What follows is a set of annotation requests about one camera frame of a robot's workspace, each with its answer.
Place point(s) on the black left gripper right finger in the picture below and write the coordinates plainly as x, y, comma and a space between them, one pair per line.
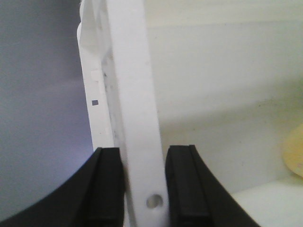
196, 197

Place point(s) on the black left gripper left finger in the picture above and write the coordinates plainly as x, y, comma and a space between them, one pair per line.
92, 197

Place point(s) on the yellow round plush toy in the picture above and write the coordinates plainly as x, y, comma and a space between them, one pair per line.
292, 148

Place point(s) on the white plastic tote box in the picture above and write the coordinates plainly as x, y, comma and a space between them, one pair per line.
223, 75

